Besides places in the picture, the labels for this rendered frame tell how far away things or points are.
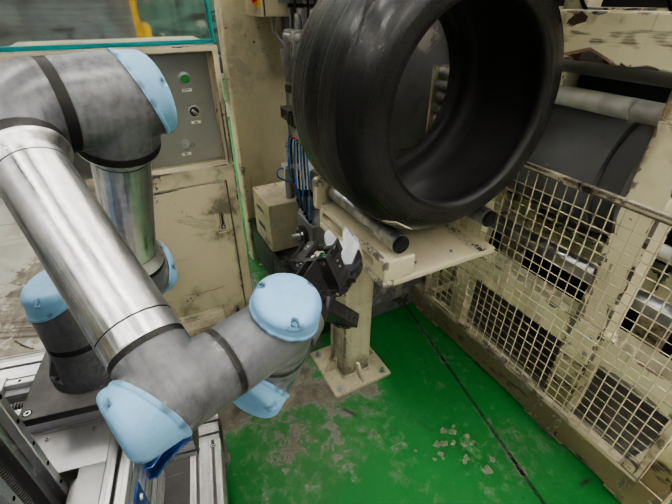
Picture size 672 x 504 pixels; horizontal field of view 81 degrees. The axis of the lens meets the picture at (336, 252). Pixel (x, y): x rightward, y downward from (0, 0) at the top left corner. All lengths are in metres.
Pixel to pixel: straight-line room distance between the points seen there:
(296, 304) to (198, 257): 1.19
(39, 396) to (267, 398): 0.62
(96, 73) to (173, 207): 0.92
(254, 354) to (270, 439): 1.26
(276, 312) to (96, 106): 0.34
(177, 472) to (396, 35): 1.26
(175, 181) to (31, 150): 0.95
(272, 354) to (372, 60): 0.52
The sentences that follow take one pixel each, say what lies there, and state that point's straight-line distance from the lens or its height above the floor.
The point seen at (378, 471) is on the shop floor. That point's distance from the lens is 1.58.
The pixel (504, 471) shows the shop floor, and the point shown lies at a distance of 1.68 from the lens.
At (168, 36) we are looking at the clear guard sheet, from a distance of 1.39.
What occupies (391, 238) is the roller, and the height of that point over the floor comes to 0.91.
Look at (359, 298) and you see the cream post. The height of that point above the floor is 0.43.
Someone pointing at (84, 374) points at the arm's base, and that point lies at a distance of 0.95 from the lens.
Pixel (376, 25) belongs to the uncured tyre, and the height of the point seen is 1.35.
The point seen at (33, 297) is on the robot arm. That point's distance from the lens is 0.88.
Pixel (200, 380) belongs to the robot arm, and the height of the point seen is 1.10.
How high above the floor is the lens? 1.38
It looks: 33 degrees down
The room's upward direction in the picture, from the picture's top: straight up
